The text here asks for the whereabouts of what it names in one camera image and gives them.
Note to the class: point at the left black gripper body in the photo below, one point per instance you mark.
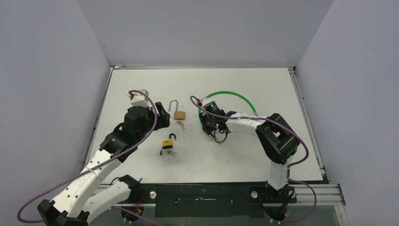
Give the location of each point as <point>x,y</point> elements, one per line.
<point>151,122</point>

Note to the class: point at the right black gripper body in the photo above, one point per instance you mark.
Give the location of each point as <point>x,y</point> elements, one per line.
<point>207,121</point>

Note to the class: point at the green cable lock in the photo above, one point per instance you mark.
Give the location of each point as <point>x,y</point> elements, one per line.
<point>225,92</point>

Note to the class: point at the brass padlock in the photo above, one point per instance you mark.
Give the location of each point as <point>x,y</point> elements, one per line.
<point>178,115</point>

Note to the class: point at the yellow black padlock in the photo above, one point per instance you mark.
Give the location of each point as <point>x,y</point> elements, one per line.
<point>168,143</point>

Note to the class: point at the silver key bunch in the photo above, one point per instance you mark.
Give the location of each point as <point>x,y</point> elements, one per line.
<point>171,152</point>

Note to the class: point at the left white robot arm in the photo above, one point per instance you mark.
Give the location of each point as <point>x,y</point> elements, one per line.
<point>76,205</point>

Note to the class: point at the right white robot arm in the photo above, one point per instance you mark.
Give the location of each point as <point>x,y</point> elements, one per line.
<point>278,144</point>

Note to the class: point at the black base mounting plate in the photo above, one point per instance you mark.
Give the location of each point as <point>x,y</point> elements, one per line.
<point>251,199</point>

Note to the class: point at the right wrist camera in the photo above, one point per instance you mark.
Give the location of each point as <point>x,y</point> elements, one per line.
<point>205,101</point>

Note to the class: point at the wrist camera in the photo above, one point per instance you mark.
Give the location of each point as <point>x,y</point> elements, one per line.
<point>205,101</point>
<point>137,99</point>

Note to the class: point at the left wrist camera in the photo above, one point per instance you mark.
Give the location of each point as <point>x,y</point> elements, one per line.
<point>137,99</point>

